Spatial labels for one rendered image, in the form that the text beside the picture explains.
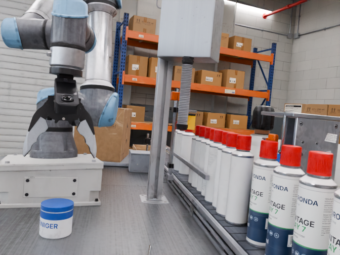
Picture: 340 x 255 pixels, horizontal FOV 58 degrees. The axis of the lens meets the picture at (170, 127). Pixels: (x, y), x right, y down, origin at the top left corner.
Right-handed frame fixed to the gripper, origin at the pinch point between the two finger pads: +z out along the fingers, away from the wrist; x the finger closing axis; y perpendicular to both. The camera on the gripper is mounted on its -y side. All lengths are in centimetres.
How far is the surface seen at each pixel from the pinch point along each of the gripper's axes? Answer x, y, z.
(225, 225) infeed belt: -35.6, -13.7, 11.9
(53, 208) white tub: 0.8, -3.4, 10.0
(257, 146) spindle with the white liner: -72, 25, -2
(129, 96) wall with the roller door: -127, 463, -31
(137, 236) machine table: -17.8, -4.6, 16.9
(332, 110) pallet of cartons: -332, 220, -31
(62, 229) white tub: -1.2, -3.2, 15.0
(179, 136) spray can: -47, 44, -3
